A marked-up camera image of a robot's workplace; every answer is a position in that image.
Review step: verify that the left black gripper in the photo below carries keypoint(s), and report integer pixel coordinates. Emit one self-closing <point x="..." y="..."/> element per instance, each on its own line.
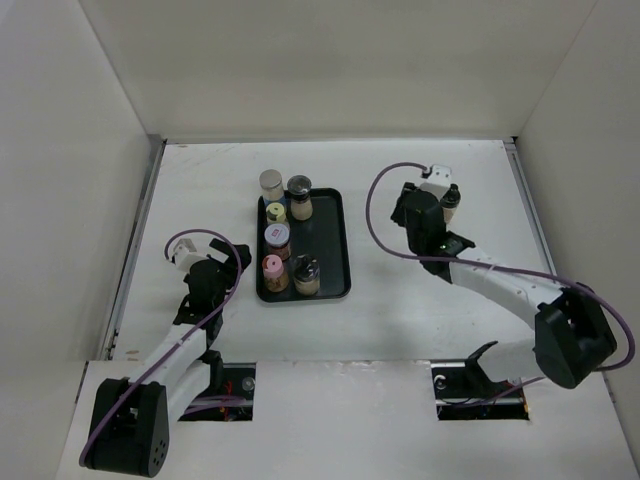
<point x="229" y="265"/>

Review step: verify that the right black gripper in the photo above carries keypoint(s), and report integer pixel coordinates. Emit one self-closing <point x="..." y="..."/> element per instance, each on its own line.
<point x="399" y="213"/>

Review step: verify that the black knob cap bottle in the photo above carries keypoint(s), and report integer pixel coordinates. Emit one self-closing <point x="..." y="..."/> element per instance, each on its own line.
<point x="306" y="274"/>
<point x="450" y="202"/>

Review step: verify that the yellow cap sauce bottle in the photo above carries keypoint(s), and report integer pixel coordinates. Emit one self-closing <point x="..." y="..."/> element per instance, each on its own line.
<point x="276" y="213"/>

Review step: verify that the pink cap spice bottle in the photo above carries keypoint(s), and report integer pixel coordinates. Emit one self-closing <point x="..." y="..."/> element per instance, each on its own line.
<point x="275" y="275"/>

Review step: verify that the blue label silver cap bottle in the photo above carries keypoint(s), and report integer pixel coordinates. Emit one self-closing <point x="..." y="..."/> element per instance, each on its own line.
<point x="271" y="183"/>

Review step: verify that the clear dome cap spice bottle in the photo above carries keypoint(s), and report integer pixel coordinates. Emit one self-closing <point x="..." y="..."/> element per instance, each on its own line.
<point x="299" y="188"/>

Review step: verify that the black knob cap bottle front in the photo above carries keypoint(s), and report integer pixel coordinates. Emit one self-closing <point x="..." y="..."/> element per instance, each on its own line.
<point x="306" y="274"/>

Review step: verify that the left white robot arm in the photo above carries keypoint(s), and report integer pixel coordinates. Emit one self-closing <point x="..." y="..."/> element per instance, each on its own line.
<point x="132" y="416"/>

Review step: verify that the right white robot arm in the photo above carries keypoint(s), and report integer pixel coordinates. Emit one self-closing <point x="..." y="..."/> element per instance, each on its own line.
<point x="571" y="335"/>

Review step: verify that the black rectangular plastic tray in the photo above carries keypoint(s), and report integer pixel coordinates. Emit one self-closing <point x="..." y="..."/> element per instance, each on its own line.
<point x="323" y="236"/>

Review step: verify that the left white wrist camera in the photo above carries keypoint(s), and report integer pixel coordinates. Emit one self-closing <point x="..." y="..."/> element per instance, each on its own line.
<point x="184" y="255"/>

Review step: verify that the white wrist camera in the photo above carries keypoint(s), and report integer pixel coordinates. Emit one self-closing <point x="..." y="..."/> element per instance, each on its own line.
<point x="184" y="255"/>
<point x="436" y="180"/>

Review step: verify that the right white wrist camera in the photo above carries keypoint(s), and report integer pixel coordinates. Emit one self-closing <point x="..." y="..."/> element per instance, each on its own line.
<point x="436" y="180"/>

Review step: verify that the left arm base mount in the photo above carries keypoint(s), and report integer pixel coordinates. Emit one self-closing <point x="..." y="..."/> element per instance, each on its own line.
<point x="229" y="399"/>

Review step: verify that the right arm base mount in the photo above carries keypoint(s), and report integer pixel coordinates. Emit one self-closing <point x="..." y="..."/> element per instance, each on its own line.
<point x="463" y="392"/>

